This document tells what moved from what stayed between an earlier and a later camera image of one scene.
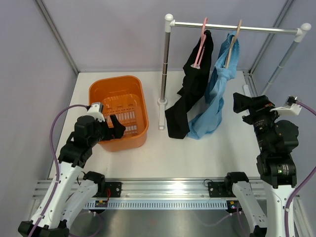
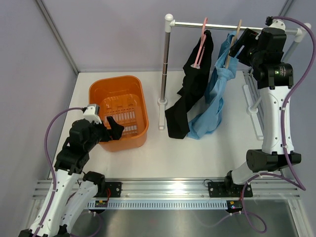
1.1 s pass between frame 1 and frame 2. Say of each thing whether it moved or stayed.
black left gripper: stayed
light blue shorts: stayed
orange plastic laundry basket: stayed
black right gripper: moved
